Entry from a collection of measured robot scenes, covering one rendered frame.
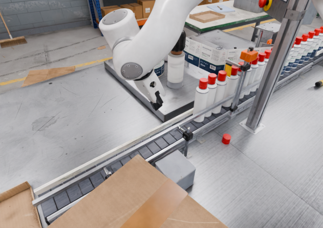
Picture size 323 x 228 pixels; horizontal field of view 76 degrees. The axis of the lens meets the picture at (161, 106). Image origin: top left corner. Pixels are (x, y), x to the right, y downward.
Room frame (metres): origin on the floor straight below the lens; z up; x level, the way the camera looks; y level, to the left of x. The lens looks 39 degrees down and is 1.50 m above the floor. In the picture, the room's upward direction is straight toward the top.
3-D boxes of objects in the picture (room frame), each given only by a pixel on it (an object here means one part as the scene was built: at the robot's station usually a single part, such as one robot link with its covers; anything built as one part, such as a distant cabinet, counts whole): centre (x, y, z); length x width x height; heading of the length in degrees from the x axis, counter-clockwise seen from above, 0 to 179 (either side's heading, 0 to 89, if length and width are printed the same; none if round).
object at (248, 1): (2.97, -1.30, 0.91); 0.60 x 0.40 x 0.22; 124
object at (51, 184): (0.64, -0.05, 0.91); 1.07 x 0.01 x 0.02; 126
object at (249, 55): (0.72, -0.30, 1.05); 0.10 x 0.04 x 0.33; 36
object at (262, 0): (0.83, -0.37, 1.33); 0.04 x 0.03 x 0.04; 1
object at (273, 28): (1.11, -0.59, 1.14); 0.14 x 0.11 x 0.01; 126
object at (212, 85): (0.71, -0.20, 0.98); 0.05 x 0.05 x 0.20
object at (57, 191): (0.58, -0.09, 0.96); 1.07 x 0.01 x 0.01; 126
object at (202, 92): (0.68, -0.16, 0.98); 0.05 x 0.05 x 0.20
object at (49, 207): (0.78, -0.30, 0.86); 1.65 x 0.08 x 0.04; 126
